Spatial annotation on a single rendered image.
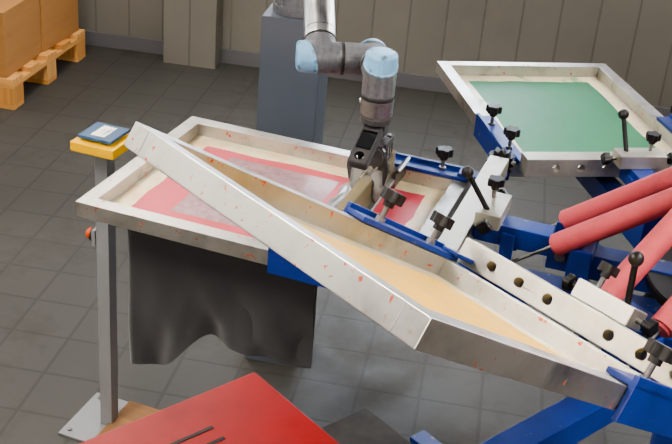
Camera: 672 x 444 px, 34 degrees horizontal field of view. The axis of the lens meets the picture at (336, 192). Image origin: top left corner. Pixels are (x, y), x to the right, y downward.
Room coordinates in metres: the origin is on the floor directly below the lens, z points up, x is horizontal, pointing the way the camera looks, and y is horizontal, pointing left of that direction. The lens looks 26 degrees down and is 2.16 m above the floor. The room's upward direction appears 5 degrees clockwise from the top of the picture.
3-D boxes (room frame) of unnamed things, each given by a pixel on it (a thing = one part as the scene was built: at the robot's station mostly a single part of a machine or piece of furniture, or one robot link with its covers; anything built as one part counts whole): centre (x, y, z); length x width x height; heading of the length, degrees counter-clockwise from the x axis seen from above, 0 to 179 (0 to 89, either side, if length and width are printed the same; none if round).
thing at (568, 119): (2.91, -0.69, 1.05); 1.08 x 0.61 x 0.23; 12
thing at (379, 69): (2.31, -0.08, 1.32); 0.09 x 0.08 x 0.11; 7
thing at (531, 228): (2.18, -0.41, 1.02); 0.17 x 0.06 x 0.05; 72
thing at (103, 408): (2.64, 0.63, 0.48); 0.22 x 0.22 x 0.96; 72
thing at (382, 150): (2.31, -0.08, 1.16); 0.09 x 0.08 x 0.12; 162
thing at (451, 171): (2.54, -0.19, 0.98); 0.30 x 0.05 x 0.07; 72
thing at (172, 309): (2.17, 0.24, 0.74); 0.46 x 0.04 x 0.42; 72
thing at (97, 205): (2.35, 0.13, 0.97); 0.79 x 0.58 x 0.04; 72
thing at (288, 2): (3.11, 0.16, 1.25); 0.15 x 0.15 x 0.10
